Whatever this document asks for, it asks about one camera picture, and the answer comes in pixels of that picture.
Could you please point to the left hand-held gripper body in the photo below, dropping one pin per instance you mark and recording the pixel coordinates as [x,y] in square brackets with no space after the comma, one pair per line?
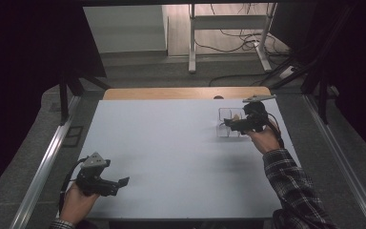
[92,186]

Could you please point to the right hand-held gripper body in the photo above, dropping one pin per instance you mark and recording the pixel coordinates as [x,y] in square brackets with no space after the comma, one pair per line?
[254,122]

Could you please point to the clear plastic divided organizer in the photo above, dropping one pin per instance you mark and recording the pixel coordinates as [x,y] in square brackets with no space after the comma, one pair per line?
[224,132]

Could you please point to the person's right hand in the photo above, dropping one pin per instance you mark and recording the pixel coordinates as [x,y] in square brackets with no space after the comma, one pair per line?
[267,140]

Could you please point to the person's left hand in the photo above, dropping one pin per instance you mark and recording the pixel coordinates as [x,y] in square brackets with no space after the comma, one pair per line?
[76,206]

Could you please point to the black floor plate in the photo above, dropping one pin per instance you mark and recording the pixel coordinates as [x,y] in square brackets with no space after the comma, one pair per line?
[73,136]

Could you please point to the pale table cover board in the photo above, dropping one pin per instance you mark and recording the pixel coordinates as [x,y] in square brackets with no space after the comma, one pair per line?
[171,152]

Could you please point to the white power strip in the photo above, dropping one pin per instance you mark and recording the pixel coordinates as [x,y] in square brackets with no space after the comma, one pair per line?
[286,72]

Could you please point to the wooden table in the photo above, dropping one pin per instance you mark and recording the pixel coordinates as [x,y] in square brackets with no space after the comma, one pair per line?
[171,93]

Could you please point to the black metal stand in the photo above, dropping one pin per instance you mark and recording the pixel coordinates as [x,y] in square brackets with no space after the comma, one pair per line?
[64,101]
[322,98]

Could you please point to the dark curtain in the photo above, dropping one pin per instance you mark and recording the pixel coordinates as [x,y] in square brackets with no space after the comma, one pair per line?
[362,79]
[22,79]

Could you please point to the aluminium rail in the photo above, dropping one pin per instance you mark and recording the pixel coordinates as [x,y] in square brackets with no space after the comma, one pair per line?
[44,168]
[340,152]

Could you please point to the white metal desk frame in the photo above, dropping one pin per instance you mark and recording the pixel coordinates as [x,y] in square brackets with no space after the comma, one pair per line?
[191,47]

